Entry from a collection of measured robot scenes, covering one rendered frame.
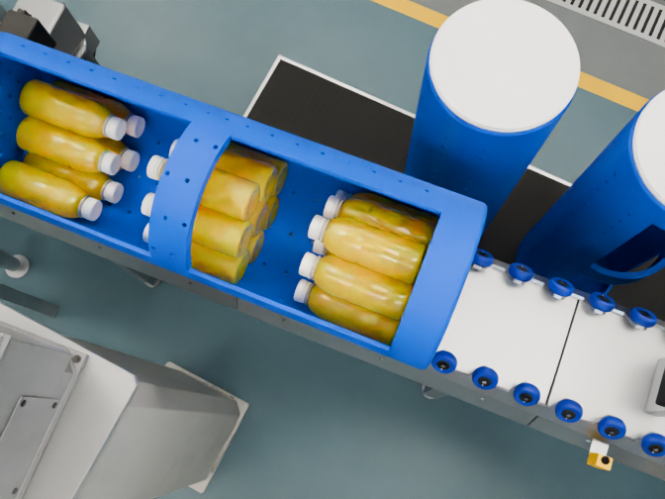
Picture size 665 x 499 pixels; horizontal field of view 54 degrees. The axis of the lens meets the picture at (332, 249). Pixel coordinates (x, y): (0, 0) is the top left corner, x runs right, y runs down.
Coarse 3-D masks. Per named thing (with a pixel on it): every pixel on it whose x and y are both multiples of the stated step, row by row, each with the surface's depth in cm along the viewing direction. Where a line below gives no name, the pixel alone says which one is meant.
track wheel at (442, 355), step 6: (438, 354) 114; (444, 354) 114; (450, 354) 114; (432, 360) 115; (438, 360) 115; (444, 360) 114; (450, 360) 114; (456, 360) 115; (432, 366) 116; (438, 366) 115; (444, 366) 115; (450, 366) 114; (444, 372) 116; (450, 372) 115
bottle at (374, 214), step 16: (336, 208) 108; (352, 208) 106; (368, 208) 106; (384, 208) 107; (368, 224) 105; (384, 224) 105; (400, 224) 105; (416, 224) 105; (432, 224) 106; (416, 240) 104
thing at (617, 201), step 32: (608, 160) 129; (576, 192) 147; (608, 192) 129; (640, 192) 117; (544, 224) 172; (576, 224) 148; (608, 224) 134; (640, 224) 124; (544, 256) 173; (576, 256) 155; (608, 256) 199; (640, 256) 176; (576, 288) 199; (608, 288) 193
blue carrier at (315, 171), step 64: (0, 64) 114; (64, 64) 106; (0, 128) 120; (192, 128) 100; (256, 128) 103; (128, 192) 126; (192, 192) 97; (320, 192) 120; (384, 192) 97; (448, 192) 101; (448, 256) 92; (320, 320) 102; (448, 320) 93
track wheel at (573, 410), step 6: (558, 402) 113; (564, 402) 112; (570, 402) 111; (576, 402) 112; (558, 408) 112; (564, 408) 111; (570, 408) 111; (576, 408) 111; (582, 408) 112; (558, 414) 113; (564, 414) 112; (570, 414) 112; (576, 414) 111; (582, 414) 111; (564, 420) 113; (570, 420) 113; (576, 420) 112
